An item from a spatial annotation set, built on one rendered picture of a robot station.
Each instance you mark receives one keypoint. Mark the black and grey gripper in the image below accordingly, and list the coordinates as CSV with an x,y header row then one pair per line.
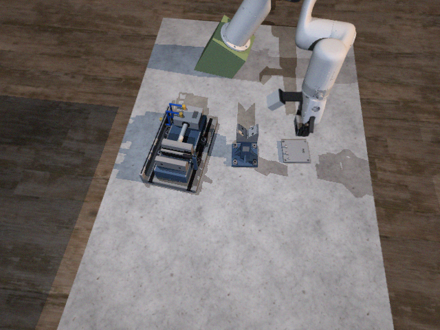
x,y
311,110

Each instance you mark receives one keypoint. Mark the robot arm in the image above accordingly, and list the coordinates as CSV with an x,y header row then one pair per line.
x,y
328,39

